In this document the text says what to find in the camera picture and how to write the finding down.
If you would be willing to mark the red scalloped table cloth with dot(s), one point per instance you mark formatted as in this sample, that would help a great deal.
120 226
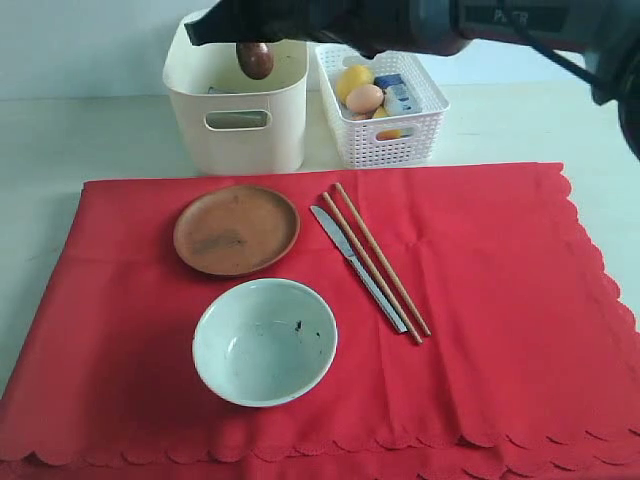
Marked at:
531 370

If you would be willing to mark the wooden chopstick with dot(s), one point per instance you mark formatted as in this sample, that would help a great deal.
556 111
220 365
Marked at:
372 269
383 259

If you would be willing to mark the blue white milk carton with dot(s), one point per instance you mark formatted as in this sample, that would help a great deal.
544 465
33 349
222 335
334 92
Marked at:
398 97

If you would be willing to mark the stainless steel cup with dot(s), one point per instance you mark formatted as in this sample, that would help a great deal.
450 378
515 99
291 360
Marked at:
237 119

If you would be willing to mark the left wooden chopstick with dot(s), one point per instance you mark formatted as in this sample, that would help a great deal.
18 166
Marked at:
372 269

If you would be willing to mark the brown wooden plate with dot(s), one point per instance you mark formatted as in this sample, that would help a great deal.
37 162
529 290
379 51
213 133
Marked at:
236 231

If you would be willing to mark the dark wooden spoon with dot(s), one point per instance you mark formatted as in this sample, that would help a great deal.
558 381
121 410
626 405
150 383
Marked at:
255 60

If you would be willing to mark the white ceramic bowl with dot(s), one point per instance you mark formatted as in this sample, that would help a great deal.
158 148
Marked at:
265 342

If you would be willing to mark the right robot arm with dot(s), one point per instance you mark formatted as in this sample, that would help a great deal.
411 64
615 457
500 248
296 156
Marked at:
596 41

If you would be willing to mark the right wooden chopstick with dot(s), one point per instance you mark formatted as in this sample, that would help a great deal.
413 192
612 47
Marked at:
383 259

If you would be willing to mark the yellow lemon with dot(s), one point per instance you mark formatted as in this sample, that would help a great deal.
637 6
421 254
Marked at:
352 78

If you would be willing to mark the white perforated plastic basket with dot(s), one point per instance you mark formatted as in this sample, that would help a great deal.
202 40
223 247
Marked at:
387 141

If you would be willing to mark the cream plastic storage bin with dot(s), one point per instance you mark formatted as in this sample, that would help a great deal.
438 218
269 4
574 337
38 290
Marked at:
201 79

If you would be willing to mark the brown egg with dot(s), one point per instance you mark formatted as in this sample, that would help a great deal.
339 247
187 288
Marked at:
364 99

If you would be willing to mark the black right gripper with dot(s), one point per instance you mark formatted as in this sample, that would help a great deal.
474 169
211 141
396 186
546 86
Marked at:
368 27

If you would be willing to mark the orange fried chicken nugget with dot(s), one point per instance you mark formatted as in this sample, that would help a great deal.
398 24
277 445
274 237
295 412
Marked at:
360 117

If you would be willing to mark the silver table knife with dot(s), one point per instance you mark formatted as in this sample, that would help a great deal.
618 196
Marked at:
339 239

